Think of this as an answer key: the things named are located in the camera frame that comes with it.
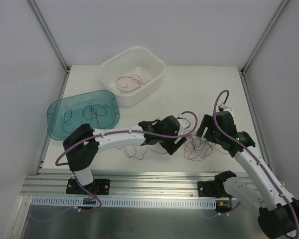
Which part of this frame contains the thin wire bundle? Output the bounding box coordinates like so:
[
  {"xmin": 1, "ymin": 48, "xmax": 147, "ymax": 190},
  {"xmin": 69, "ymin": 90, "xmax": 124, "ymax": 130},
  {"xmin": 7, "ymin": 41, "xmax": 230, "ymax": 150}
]
[{"xmin": 183, "ymin": 133, "xmax": 229, "ymax": 161}]

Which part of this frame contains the long dark thin wire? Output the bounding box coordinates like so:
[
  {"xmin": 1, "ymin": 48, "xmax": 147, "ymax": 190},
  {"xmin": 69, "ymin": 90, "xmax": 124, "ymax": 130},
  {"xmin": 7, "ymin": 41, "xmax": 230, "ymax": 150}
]
[{"xmin": 116, "ymin": 145, "xmax": 170, "ymax": 160}]

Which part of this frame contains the red thin wire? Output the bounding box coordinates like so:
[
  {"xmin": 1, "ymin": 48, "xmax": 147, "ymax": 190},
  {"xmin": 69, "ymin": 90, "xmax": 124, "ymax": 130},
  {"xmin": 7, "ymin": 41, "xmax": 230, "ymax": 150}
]
[{"xmin": 114, "ymin": 74, "xmax": 151, "ymax": 95}]

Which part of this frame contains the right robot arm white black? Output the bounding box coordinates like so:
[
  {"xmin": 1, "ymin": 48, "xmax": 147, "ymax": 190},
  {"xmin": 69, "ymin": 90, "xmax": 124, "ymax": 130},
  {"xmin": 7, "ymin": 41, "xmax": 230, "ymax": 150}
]
[{"xmin": 196, "ymin": 111, "xmax": 299, "ymax": 239}]

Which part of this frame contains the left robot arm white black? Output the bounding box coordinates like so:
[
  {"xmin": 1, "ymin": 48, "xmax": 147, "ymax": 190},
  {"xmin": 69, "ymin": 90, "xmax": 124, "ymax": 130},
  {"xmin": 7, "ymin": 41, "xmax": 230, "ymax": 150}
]
[{"xmin": 63, "ymin": 116, "xmax": 191, "ymax": 195}]

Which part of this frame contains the white plastic basket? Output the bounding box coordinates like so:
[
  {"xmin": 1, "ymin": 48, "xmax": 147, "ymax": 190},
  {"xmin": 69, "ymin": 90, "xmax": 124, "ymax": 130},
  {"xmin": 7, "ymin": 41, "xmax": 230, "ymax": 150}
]
[{"xmin": 98, "ymin": 46, "xmax": 166, "ymax": 107}]

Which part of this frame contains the teal translucent plastic bin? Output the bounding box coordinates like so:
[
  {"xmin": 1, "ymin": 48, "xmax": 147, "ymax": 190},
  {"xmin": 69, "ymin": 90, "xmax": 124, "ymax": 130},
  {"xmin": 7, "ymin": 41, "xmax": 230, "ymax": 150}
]
[{"xmin": 46, "ymin": 90, "xmax": 120, "ymax": 141}]

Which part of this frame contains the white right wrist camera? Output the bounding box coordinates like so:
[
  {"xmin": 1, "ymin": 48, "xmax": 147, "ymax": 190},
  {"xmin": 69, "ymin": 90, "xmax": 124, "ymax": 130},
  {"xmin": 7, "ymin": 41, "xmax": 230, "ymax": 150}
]
[{"xmin": 218, "ymin": 103, "xmax": 233, "ymax": 112}]

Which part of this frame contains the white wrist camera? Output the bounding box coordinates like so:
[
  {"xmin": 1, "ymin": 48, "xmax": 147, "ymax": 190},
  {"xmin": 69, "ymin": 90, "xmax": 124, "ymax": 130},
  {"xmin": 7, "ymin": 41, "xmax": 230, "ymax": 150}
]
[
  {"xmin": 218, "ymin": 103, "xmax": 233, "ymax": 112},
  {"xmin": 176, "ymin": 114, "xmax": 191, "ymax": 131}
]

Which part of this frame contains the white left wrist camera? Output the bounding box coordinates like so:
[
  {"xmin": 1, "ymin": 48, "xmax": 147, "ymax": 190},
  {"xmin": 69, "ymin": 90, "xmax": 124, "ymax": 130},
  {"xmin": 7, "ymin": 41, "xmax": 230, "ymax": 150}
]
[{"xmin": 176, "ymin": 114, "xmax": 191, "ymax": 131}]

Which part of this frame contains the aluminium mounting rail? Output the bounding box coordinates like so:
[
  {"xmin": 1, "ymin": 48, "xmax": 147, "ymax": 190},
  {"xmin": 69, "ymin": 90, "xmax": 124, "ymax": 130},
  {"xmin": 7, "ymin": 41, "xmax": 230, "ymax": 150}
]
[{"xmin": 21, "ymin": 170, "xmax": 216, "ymax": 199}]

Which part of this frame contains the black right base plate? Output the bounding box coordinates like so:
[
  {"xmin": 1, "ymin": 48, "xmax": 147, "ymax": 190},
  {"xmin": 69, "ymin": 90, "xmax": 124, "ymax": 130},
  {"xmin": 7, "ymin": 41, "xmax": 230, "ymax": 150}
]
[{"xmin": 197, "ymin": 181, "xmax": 219, "ymax": 198}]

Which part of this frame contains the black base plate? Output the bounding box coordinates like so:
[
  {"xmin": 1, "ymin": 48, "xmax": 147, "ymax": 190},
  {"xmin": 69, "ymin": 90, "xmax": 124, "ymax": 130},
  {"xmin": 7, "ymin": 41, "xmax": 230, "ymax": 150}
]
[
  {"xmin": 197, "ymin": 181, "xmax": 219, "ymax": 198},
  {"xmin": 65, "ymin": 178, "xmax": 111, "ymax": 195}
]

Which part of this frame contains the white slotted cable duct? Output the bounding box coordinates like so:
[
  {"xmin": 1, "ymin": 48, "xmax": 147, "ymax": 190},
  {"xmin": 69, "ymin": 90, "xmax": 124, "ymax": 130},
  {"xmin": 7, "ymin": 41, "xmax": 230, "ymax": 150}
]
[{"xmin": 31, "ymin": 196, "xmax": 216, "ymax": 210}]

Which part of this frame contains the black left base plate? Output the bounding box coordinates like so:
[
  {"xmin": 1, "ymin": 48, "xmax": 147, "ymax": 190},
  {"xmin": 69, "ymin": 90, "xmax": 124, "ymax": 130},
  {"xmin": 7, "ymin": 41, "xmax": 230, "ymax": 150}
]
[{"xmin": 65, "ymin": 178, "xmax": 111, "ymax": 195}]

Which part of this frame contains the right aluminium frame post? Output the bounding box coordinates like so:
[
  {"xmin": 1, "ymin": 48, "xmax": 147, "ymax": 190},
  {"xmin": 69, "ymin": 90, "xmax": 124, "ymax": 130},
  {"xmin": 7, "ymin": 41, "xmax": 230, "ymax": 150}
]
[{"xmin": 241, "ymin": 0, "xmax": 291, "ymax": 76}]

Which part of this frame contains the aluminium frame post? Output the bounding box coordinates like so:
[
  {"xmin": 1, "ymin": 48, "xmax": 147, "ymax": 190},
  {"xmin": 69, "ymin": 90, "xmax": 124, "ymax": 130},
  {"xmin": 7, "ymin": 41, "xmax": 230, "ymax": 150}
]
[
  {"xmin": 26, "ymin": 0, "xmax": 70, "ymax": 73},
  {"xmin": 241, "ymin": 0, "xmax": 291, "ymax": 76}
]

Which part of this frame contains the left aluminium frame post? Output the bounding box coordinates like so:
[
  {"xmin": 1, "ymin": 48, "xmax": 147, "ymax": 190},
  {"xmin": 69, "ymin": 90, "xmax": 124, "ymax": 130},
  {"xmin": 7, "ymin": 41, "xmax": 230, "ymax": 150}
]
[{"xmin": 26, "ymin": 0, "xmax": 70, "ymax": 73}]

